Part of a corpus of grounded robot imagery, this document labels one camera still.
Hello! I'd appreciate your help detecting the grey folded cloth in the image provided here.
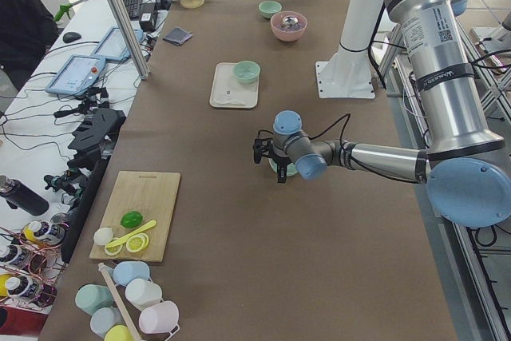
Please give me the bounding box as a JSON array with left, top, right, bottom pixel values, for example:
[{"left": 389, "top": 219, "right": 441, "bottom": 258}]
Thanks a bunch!
[{"left": 163, "top": 26, "right": 193, "bottom": 46}]

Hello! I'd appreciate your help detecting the yellow plastic knife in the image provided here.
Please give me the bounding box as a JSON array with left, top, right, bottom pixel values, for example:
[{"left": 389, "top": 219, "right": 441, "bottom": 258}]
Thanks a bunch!
[{"left": 105, "top": 220, "right": 157, "bottom": 248}]

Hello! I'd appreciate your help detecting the lemon slice left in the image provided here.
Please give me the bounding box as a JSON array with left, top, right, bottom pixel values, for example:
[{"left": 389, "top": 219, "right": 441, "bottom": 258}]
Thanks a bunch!
[{"left": 104, "top": 244, "right": 123, "bottom": 256}]

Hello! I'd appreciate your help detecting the green lime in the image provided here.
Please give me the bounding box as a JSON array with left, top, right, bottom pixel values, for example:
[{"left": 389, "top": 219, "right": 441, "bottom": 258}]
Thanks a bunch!
[{"left": 121, "top": 211, "right": 143, "bottom": 228}]

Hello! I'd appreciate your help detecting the blue teach pendant near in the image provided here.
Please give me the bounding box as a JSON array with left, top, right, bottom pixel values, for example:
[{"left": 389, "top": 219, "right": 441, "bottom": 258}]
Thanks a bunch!
[{"left": 45, "top": 55, "right": 106, "bottom": 96}]

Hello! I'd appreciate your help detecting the bamboo cutting board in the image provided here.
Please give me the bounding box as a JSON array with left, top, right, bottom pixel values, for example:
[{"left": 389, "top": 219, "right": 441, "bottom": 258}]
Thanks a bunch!
[{"left": 89, "top": 171, "right": 180, "bottom": 262}]

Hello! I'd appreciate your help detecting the metal ball in bowl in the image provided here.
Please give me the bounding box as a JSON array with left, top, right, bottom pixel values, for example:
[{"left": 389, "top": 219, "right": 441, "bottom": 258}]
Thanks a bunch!
[{"left": 280, "top": 15, "right": 299, "bottom": 29}]

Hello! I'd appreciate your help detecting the person in black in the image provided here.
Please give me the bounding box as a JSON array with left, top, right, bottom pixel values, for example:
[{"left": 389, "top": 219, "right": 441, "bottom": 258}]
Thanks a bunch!
[{"left": 1, "top": 0, "right": 59, "bottom": 90}]

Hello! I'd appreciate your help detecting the blue teach pendant far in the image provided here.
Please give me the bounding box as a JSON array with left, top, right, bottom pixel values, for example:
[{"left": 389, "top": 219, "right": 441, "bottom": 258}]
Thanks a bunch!
[{"left": 91, "top": 27, "right": 130, "bottom": 62}]

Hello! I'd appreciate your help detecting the grey blue plastic cup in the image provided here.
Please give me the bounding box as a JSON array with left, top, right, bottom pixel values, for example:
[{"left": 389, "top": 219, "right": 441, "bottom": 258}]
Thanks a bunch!
[{"left": 89, "top": 307, "right": 124, "bottom": 339}]

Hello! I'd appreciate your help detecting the blue teach pendant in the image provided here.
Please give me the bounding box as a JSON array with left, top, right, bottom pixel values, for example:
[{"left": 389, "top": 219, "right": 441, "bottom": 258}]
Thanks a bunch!
[
  {"left": 91, "top": 27, "right": 130, "bottom": 62},
  {"left": 45, "top": 55, "right": 106, "bottom": 96}
]

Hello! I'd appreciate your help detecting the white wire cup rack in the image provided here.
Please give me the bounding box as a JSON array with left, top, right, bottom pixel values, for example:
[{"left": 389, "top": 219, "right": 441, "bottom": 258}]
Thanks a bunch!
[{"left": 98, "top": 261, "right": 180, "bottom": 340}]

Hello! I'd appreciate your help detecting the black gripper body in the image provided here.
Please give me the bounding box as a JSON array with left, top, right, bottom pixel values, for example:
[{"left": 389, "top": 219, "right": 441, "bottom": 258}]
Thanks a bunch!
[{"left": 252, "top": 137, "right": 287, "bottom": 166}]

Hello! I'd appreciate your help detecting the aluminium frame post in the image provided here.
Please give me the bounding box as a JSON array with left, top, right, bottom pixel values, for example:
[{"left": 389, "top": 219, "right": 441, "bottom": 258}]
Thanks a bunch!
[{"left": 107, "top": 0, "right": 149, "bottom": 81}]

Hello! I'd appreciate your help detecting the black water bottle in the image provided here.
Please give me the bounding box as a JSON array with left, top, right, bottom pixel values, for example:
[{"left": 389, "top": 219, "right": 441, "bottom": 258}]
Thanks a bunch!
[{"left": 1, "top": 175, "right": 50, "bottom": 216}]

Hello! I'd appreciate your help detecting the wooden rack handle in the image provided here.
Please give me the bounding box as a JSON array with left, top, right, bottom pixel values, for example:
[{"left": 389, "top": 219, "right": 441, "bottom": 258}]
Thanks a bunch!
[{"left": 98, "top": 263, "right": 142, "bottom": 341}]

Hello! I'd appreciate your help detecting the cream serving tray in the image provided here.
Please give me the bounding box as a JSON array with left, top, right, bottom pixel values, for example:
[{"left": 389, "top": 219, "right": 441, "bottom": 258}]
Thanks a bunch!
[{"left": 209, "top": 62, "right": 259, "bottom": 109}]

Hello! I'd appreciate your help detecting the yellow plastic cup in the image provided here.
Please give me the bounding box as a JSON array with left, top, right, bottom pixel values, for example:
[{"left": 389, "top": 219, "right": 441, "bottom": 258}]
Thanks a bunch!
[{"left": 104, "top": 324, "right": 134, "bottom": 341}]

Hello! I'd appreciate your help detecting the black gripper tool stand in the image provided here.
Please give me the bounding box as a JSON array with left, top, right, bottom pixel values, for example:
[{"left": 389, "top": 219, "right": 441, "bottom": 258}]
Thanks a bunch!
[{"left": 44, "top": 87, "right": 126, "bottom": 198}]

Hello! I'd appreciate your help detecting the copper wire bottle rack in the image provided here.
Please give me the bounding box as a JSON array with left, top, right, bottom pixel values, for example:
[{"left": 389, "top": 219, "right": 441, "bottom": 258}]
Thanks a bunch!
[{"left": 1, "top": 220, "right": 69, "bottom": 311}]

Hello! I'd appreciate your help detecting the lemon slice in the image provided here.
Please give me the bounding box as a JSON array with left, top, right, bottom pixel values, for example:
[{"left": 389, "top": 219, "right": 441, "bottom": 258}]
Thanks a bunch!
[
  {"left": 125, "top": 232, "right": 149, "bottom": 253},
  {"left": 104, "top": 244, "right": 123, "bottom": 256}
]

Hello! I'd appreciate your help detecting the white plastic cup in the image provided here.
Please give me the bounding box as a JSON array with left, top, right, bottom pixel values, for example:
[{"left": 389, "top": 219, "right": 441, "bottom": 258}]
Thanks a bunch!
[{"left": 125, "top": 278, "right": 163, "bottom": 311}]

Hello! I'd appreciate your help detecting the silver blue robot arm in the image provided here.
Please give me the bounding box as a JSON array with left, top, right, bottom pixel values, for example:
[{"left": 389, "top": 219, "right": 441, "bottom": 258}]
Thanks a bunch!
[{"left": 253, "top": 0, "right": 510, "bottom": 228}]

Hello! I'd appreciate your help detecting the light blue plastic cup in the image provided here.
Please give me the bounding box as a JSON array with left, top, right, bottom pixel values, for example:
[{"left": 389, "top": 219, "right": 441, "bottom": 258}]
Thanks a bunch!
[{"left": 113, "top": 261, "right": 150, "bottom": 286}]

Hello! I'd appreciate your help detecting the teal plastic cup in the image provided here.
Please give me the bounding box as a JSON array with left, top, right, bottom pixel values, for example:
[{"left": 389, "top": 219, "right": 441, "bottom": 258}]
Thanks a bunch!
[{"left": 75, "top": 284, "right": 114, "bottom": 315}]

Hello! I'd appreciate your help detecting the white garlic bulb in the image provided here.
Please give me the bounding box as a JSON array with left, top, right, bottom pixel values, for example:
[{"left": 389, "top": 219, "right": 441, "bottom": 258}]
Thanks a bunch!
[{"left": 93, "top": 227, "right": 114, "bottom": 246}]

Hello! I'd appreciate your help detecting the green bowl on tray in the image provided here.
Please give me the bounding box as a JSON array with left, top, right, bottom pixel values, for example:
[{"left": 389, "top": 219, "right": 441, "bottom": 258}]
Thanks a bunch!
[{"left": 232, "top": 61, "right": 260, "bottom": 85}]

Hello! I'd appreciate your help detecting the black power adapter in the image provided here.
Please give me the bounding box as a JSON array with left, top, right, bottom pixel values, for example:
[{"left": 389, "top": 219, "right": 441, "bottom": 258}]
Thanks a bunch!
[{"left": 139, "top": 2, "right": 158, "bottom": 32}]

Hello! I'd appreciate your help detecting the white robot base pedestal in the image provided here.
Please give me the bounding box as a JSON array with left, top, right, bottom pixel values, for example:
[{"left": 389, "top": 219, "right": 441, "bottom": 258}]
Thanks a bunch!
[{"left": 315, "top": 0, "right": 383, "bottom": 99}]

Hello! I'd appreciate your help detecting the pink bowl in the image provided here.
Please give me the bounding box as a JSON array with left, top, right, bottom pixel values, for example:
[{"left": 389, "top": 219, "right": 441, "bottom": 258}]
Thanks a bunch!
[{"left": 270, "top": 10, "right": 307, "bottom": 42}]

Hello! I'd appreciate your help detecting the lemon slice right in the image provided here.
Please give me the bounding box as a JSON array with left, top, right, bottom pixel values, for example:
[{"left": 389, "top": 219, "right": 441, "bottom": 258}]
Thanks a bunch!
[{"left": 125, "top": 232, "right": 149, "bottom": 253}]

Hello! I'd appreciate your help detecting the black computer mouse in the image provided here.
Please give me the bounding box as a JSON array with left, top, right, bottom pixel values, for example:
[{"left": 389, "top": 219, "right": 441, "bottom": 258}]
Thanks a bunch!
[{"left": 62, "top": 31, "right": 81, "bottom": 44}]

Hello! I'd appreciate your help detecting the pink plastic cup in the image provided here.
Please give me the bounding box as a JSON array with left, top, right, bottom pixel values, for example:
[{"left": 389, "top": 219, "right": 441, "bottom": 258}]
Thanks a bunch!
[{"left": 139, "top": 300, "right": 180, "bottom": 334}]

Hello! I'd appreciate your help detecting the green bowl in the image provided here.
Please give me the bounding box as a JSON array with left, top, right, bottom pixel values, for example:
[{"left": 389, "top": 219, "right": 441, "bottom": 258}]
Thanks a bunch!
[
  {"left": 258, "top": 0, "right": 282, "bottom": 19},
  {"left": 268, "top": 158, "right": 298, "bottom": 177},
  {"left": 232, "top": 61, "right": 260, "bottom": 85}
]

